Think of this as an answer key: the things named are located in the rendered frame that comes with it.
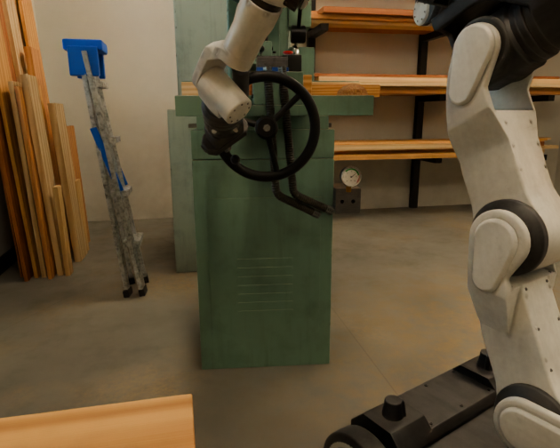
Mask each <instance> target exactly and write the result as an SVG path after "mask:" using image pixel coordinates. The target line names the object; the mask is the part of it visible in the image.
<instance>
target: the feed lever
mask: <svg viewBox="0 0 560 448"><path fill-rule="evenodd" d="M301 15H302V9H300V8H299V9H298V19H297V25H291V43H292V44H294V45H296V46H297V47H298V46H299V44H304V43H305V42H306V27H305V26H301Z"/></svg>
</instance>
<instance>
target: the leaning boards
mask: <svg viewBox="0 0 560 448"><path fill-rule="evenodd" d="M0 172H1V176H2V181H3V186H4V194H5V199H6V204H7V209H8V213H9V218H10V223H11V228H12V236H13V241H14V246H15V251H16V255H17V260H18V265H19V270H20V277H24V282H28V281H29V279H30V278H31V277H32V276H34V277H35V278H38V277H40V275H42V278H43V277H48V279H49V280H50V279H53V278H54V277H55V275H56V274H58V276H64V274H65V275H66V276H70V275H71V274H72V273H73V265H72V259H71V252H70V251H71V250H72V248H73V253H74V258H75V262H80V261H82V260H83V259H84V257H85V255H86V254H87V253H88V251H89V250H90V249H89V242H90V241H91V239H90V233H89V228H88V221H87V215H86V209H85V202H84V191H83V184H82V178H81V172H80V165H79V159H78V153H77V146H76V135H75V129H74V125H69V126H67V124H66V118H65V113H64V107H63V104H59V103H50V101H49V97H48V91H47V86H46V82H45V76H44V67H43V62H42V57H41V52H40V47H39V42H38V36H37V32H36V23H35V17H34V12H33V7H32V2H31V0H0Z"/></svg>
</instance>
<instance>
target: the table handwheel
mask: <svg viewBox="0 0 560 448"><path fill-rule="evenodd" d="M258 82H273V83H277V84H281V85H284V86H286V87H287V88H289V89H291V90H292V91H293V92H295V93H296V94H295V95H294V96H293V97H292V98H291V99H290V100H289V101H288V102H287V103H286V104H285V105H284V106H283V107H282V108H281V109H280V110H279V111H278V112H277V113H276V114H275V115H274V116H272V117H271V116H262V117H261V118H259V119H258V120H257V122H256V121H254V120H251V119H248V118H244V120H245V121H246V122H247V123H248V125H249V126H251V127H255V131H256V133H257V134H258V135H259V136H260V137H261V138H262V139H264V140H266V142H267V145H268V151H269V154H270V158H271V162H272V165H273V170H274V171H272V172H261V171H256V170H253V169H250V168H248V167H246V166H244V165H243V164H241V163H238V164H232V163H231V161H230V157H232V155H231V153H230V152H227V153H226V152H225V151H223V152H222V153H220V157H221V158H222V160H223V161H224V162H225V164H226V165H227V166H228V167H229V168H230V169H232V170H233V171H234V172H236V173H238V174H239V175H241V176H243V177H245V178H247V179H250V180H256V181H264V182H270V181H277V180H282V179H285V178H288V177H290V176H292V175H293V174H294V173H296V172H298V171H299V170H300V169H301V168H302V167H303V166H304V165H305V164H306V163H307V162H308V161H309V159H310V158H311V157H312V155H313V154H314V152H315V150H316V146H317V143H318V141H319V136H320V117H319V113H318V109H317V106H316V103H315V101H314V99H313V98H312V96H311V94H310V93H309V92H308V90H307V89H306V88H305V87H304V86H303V85H302V84H301V83H299V82H298V81H297V80H295V79H294V78H292V77H290V76H288V75H286V74H283V73H280V72H276V71H270V70H261V71H255V72H251V73H249V85H250V84H255V83H258ZM299 100H302V102H303V104H304V105H305V107H306V109H307V112H308V117H309V123H310V130H309V136H308V142H307V145H306V147H305V148H304V150H303V151H302V153H301V154H300V156H299V157H298V158H297V159H296V160H295V161H294V162H293V163H291V164H289V165H288V166H286V167H285V168H282V169H279V165H278V162H277V159H276V152H275V148H274V143H273V139H272V138H273V137H275V136H276V134H277V131H278V125H277V121H278V120H279V119H280V118H281V117H282V116H283V115H284V114H285V113H286V112H287V111H288V110H289V109H290V108H291V107H292V106H293V105H294V104H295V103H296V102H297V101H299Z"/></svg>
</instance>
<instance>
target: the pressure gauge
mask: <svg viewBox="0 0 560 448"><path fill-rule="evenodd" d="M354 174H355V175H354ZM353 175H354V176H353ZM350 176H353V177H352V178H350ZM361 178H362V175H361V173H360V171H359V170H358V169H357V168H356V167H354V166H346V167H344V168H343V169H342V170H341V171H340V181H341V182H342V183H343V184H344V185H345V186H346V192H351V188H352V187H355V186H356V185H358V184H359V182H360V180H361Z"/></svg>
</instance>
